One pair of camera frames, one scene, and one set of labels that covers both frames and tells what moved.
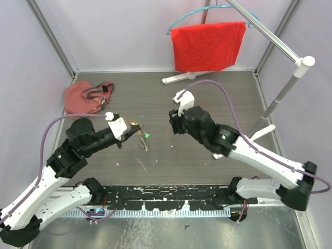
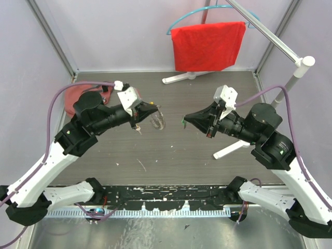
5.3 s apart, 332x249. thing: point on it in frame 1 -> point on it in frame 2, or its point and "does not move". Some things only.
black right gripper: [175, 121] -> [206, 120]
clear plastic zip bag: [144, 143] -> [157, 120]
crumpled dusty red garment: [81, 97] does not move
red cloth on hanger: [208, 46] does not move
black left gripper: [135, 127] -> [137, 115]
